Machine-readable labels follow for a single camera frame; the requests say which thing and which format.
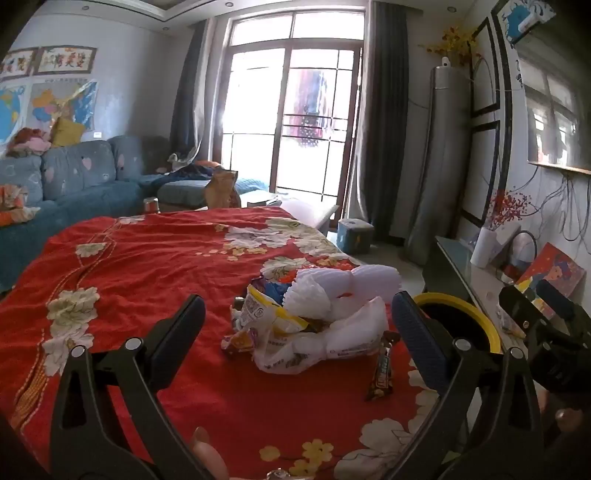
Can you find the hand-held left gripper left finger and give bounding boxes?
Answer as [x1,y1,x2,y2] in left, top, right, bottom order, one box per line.
[50,294,208,480]

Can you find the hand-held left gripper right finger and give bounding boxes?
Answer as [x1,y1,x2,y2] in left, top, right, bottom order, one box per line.
[383,291,546,480]

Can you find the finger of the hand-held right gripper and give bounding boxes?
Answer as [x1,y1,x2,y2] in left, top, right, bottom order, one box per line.
[536,279,578,320]
[499,286,548,340]

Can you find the brown chocolate bar wrapper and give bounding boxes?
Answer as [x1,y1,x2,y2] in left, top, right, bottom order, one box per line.
[366,331,400,401]

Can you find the yellow round trash bin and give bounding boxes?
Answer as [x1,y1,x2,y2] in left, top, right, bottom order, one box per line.
[413,292,504,370]

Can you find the small brown candy wrapper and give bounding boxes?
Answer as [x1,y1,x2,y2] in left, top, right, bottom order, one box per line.
[221,330,259,357]

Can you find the white plastic bag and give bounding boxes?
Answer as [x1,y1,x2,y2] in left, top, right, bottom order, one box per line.
[252,295,389,374]

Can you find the white foam fruit net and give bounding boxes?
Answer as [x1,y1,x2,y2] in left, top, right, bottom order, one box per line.
[295,264,400,302]
[283,282,334,320]

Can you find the blue orange snack packet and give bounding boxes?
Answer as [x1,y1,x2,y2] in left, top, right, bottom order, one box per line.
[252,274,296,302]

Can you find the person's right hand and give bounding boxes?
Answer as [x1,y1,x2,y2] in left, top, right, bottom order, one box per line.
[536,390,585,435]

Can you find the person's left hand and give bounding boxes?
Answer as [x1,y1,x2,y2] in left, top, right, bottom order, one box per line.
[191,426,230,480]

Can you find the colourful canvas painting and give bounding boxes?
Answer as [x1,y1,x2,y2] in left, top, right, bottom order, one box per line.
[514,242,588,320]

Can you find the red floral blanket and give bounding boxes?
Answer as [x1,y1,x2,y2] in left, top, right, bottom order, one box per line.
[0,206,445,480]

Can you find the round black-framed mirror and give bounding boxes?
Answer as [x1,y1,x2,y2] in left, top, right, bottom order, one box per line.
[505,229,539,278]

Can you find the white ribbed vase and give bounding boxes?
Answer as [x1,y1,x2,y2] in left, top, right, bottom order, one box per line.
[470,227,498,269]

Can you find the dark glass-top console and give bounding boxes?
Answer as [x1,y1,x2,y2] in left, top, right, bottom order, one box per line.
[422,235,525,354]

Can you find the red berry branches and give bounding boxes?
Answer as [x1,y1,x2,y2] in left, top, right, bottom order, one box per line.
[487,188,533,232]

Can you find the blue storage box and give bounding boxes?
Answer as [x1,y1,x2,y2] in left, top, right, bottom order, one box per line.
[336,218,375,255]

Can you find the orange cat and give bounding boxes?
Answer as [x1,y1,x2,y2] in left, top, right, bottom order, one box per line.
[204,167,242,209]

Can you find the dark blue cloth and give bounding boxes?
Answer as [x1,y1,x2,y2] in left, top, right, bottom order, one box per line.
[161,161,219,182]

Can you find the grey coffee table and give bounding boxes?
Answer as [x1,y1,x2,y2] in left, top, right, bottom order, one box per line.
[240,189,341,234]

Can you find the silver standing air conditioner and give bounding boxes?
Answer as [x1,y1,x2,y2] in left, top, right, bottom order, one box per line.
[405,65,472,267]

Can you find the blue patterned sofa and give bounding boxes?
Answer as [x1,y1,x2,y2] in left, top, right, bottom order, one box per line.
[0,135,269,292]

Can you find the orange floral cloth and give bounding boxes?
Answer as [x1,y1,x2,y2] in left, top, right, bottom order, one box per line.
[0,185,41,227]

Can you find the grey curtain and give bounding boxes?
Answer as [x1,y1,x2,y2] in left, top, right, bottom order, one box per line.
[169,21,219,163]
[355,0,411,241]

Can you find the glass balcony door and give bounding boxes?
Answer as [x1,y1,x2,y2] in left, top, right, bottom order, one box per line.
[216,8,371,205]

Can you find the yellow pillow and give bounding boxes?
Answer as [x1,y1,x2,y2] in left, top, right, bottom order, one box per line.
[50,116,86,149]

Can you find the pile of red pink clothes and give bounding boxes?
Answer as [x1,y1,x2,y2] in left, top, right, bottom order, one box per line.
[6,127,52,158]

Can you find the hanging laundry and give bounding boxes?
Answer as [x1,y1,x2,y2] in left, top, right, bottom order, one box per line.
[287,68,334,149]

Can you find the country map poster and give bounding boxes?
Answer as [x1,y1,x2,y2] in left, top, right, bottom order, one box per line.
[30,79,100,131]

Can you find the yellow artificial flowers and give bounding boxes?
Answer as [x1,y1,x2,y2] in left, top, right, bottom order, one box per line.
[424,25,482,66]

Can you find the world map poster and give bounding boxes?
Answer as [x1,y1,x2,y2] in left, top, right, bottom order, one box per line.
[0,83,34,145]

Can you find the blue white box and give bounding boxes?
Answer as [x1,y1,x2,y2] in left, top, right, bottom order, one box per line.
[499,0,557,45]

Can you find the black wall cables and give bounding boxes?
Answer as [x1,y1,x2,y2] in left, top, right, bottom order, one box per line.
[521,165,591,256]

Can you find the wall-mounted television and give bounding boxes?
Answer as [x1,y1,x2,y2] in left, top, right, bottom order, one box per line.
[513,14,591,175]

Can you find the framed wall poster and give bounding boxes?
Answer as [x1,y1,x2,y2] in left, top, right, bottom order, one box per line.
[0,48,38,77]
[36,45,98,75]

